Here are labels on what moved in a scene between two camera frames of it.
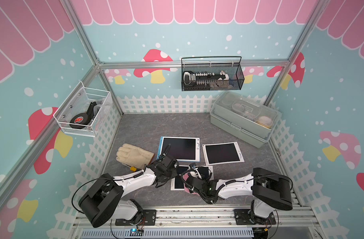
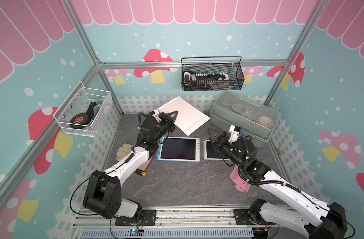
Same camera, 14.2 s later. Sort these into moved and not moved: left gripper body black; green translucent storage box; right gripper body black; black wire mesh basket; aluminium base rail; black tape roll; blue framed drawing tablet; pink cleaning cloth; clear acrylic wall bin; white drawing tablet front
Moved: right gripper body black; left gripper body black; white drawing tablet front; pink cleaning cloth
Not moved: blue framed drawing tablet; black wire mesh basket; black tape roll; clear acrylic wall bin; aluminium base rail; green translucent storage box
